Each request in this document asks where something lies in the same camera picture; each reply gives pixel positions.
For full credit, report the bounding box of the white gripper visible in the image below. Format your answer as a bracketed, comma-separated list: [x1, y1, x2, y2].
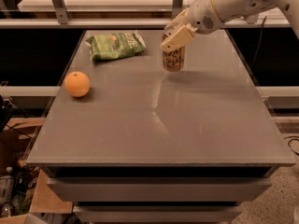
[160, 0, 224, 52]

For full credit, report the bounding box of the orange LaCroix soda can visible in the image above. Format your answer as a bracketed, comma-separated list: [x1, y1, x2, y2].
[162, 33, 186, 73]

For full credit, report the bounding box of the orange fruit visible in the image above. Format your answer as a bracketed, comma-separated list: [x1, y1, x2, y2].
[64, 71, 90, 97]

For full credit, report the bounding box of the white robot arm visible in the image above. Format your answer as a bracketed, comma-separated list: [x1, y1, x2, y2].
[161, 0, 299, 52]

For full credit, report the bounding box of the green chip bag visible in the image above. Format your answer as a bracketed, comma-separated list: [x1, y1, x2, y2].
[86, 32, 146, 61]

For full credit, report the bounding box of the upper grey drawer front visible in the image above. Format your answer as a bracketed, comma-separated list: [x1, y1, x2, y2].
[48, 178, 271, 202]

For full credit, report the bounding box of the grey drawer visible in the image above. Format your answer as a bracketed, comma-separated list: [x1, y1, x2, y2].
[73, 206, 241, 224]
[48, 178, 271, 202]

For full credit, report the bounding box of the brown cardboard box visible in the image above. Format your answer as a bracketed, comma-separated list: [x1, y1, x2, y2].
[0, 118, 73, 224]

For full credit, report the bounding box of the lower grey drawer front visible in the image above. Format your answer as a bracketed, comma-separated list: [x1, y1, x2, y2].
[73, 206, 241, 224]

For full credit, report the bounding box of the clear plastic bottle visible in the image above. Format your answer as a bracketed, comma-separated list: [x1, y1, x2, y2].
[0, 166, 14, 206]

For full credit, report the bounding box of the left metal shelf bracket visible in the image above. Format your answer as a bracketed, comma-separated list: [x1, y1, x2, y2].
[51, 0, 69, 24]

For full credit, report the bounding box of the black cable on floor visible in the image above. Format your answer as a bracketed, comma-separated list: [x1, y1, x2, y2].
[283, 135, 299, 157]

